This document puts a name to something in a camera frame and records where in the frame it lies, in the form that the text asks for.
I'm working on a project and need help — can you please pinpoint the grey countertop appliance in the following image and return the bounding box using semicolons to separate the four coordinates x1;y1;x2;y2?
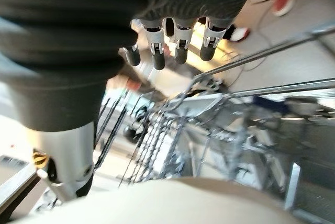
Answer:
0;153;41;221

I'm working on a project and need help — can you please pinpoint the beige plate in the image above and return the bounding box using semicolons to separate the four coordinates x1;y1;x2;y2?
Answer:
15;176;302;224

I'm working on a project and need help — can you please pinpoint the grey dishwasher door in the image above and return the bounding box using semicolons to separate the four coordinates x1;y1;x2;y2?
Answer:
284;161;335;224

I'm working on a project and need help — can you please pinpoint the wire dishwasher rack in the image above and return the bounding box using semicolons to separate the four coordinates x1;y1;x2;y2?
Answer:
94;22;335;192

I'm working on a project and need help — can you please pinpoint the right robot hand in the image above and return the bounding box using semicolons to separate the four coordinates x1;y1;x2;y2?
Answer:
0;0;265;201

